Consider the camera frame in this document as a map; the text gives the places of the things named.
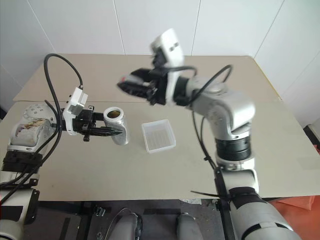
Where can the silver metal jar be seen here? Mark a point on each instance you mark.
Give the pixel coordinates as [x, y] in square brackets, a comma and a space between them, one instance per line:
[120, 127]

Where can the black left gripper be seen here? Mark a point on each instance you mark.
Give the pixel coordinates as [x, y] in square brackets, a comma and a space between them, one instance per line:
[85, 120]

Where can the brown jar contents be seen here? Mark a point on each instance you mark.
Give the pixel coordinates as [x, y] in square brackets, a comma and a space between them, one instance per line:
[113, 114]

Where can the dark object at wall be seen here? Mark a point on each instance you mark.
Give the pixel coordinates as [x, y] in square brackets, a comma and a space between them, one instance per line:
[315, 140]

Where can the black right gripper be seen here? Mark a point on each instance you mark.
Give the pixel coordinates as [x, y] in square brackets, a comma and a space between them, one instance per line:
[157, 87]

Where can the orange red sheet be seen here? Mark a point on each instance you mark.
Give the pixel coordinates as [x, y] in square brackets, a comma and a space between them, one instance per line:
[300, 212]

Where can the black zip tie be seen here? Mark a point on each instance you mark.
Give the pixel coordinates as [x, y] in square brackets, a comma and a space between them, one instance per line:
[207, 194]

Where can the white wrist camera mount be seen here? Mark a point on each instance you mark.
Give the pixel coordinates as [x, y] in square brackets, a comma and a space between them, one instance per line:
[172, 47]
[75, 100]

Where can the dark rounded grey shape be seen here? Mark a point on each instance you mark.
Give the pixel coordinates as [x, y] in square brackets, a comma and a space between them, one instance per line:
[187, 226]
[130, 226]

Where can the black stand base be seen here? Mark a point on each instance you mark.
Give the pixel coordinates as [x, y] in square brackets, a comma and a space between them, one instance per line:
[75, 225]

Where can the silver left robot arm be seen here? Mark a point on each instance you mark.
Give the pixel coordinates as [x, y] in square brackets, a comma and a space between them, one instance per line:
[25, 135]

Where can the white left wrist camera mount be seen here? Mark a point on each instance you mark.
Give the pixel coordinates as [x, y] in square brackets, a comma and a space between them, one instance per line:
[75, 100]

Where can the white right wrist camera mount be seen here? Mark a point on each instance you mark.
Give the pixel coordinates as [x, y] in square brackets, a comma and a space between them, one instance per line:
[172, 47]

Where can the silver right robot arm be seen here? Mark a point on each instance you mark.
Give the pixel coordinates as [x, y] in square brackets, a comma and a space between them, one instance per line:
[232, 107]

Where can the translucent white plastic box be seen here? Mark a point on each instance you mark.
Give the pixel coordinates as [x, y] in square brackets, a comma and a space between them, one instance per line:
[158, 137]

